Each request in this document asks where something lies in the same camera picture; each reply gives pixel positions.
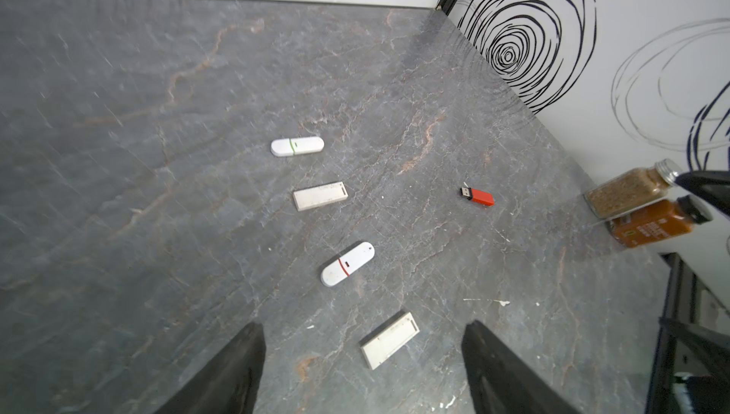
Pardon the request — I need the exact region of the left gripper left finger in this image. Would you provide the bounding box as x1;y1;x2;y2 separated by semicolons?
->
157;322;266;414

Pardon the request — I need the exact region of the dark orange spice jar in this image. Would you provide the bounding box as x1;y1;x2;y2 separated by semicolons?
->
608;195;714;248

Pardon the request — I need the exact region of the red black usb drive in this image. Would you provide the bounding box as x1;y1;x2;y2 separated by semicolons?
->
460;187;495;207

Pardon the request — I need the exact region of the white green usb drive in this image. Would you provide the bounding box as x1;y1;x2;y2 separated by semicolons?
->
270;136;325;157

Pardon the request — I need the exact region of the white rectangular usb drive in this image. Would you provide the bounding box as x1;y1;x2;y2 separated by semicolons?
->
360;312;420;370

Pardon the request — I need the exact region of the long white usb drive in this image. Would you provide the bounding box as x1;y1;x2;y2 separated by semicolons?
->
293;181;349;212

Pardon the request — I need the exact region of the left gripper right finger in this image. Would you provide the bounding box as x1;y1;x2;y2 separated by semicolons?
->
461;321;576;413

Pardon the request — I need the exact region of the white red usb drive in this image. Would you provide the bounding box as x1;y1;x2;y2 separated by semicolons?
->
321;241;376;288

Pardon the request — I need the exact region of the light spice jar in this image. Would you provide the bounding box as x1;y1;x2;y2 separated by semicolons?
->
584;159;682;220

